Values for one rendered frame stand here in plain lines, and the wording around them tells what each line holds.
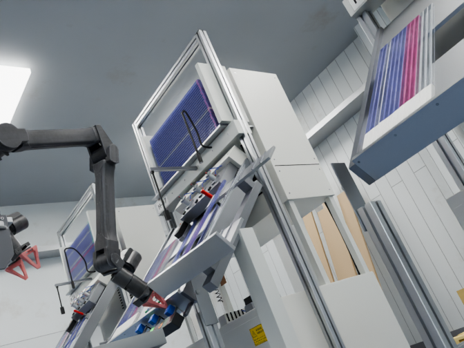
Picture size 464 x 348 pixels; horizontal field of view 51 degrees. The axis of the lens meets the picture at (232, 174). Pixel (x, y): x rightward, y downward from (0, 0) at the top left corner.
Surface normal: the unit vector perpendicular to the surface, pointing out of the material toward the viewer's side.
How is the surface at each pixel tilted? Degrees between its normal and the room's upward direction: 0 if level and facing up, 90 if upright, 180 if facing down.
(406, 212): 90
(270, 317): 90
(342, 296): 90
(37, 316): 90
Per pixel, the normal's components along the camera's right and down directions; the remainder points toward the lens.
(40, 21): 0.35, 0.86
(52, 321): 0.55, -0.51
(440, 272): -0.76, 0.04
